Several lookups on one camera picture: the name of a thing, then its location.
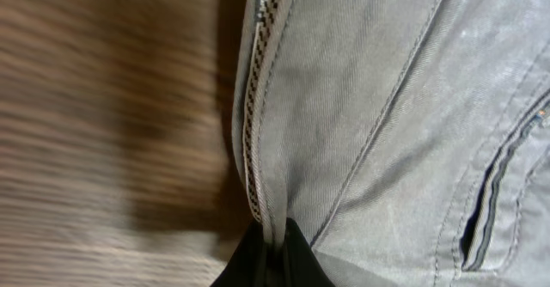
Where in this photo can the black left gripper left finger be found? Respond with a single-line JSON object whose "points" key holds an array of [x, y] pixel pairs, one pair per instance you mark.
{"points": [[247, 265]]}

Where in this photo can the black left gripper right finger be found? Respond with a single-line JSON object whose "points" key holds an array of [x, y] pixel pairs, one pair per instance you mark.
{"points": [[300, 266]]}

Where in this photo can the grey shorts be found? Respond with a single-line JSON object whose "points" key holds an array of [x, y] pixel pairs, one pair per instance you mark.
{"points": [[408, 139]]}

